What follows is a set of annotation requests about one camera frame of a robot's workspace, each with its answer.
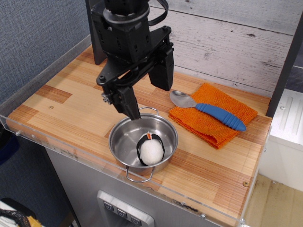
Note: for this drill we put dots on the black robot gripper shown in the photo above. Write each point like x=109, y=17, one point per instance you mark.
x=132, y=51

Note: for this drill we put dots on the silver button control panel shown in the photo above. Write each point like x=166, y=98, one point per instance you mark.
x=124, y=210

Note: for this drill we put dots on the yellow object bottom left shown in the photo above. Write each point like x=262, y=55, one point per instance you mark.
x=25, y=221

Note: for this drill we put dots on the white appliance on right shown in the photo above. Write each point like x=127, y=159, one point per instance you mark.
x=282, y=159

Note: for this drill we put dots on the small stainless steel pot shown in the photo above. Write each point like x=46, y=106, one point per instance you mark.
x=125, y=135

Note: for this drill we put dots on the dark grey right post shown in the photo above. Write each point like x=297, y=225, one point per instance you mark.
x=286, y=70

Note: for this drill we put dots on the folded orange cloth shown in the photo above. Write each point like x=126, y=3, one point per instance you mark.
x=207, y=127

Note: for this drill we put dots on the dark grey post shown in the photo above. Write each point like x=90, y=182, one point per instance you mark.
x=286, y=70
x=98, y=53

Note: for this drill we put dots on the blue handled metal spoon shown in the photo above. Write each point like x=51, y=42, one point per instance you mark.
x=182, y=100

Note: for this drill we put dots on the dark grey left post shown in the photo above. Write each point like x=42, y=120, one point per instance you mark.
x=98, y=53

